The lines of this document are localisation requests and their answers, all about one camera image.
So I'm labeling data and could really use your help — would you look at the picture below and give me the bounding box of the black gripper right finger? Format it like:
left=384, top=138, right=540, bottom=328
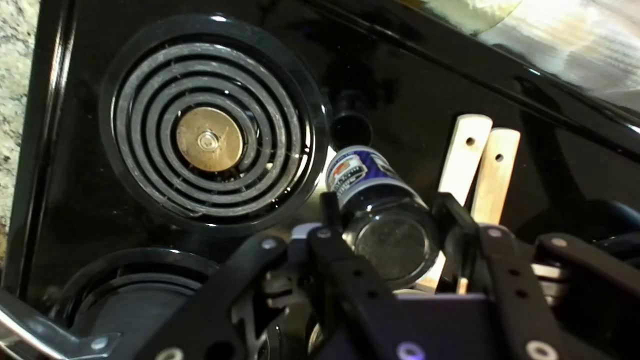
left=430, top=190, right=640, bottom=360

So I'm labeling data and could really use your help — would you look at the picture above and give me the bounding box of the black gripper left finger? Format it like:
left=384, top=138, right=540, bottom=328
left=135, top=190, right=407, bottom=360

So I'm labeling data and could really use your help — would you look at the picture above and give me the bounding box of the small grey bottle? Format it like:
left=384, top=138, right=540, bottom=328
left=324, top=89, right=443, bottom=290

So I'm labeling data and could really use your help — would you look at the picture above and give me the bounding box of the tan wooden spatula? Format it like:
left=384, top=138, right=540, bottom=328
left=455, top=126, right=523, bottom=296

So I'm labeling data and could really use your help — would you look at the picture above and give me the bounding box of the coil burner with brass centre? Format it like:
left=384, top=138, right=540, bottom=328
left=97, top=15, right=330, bottom=235

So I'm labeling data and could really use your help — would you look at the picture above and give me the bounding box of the front stove burner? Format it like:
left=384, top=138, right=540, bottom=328
left=0, top=244, right=225, bottom=360

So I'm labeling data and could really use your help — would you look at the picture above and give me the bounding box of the black electric stove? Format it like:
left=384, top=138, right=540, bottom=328
left=4, top=0, right=640, bottom=360

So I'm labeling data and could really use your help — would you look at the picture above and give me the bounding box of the pale yellow towel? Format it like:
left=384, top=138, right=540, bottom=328
left=475, top=0, right=640, bottom=113

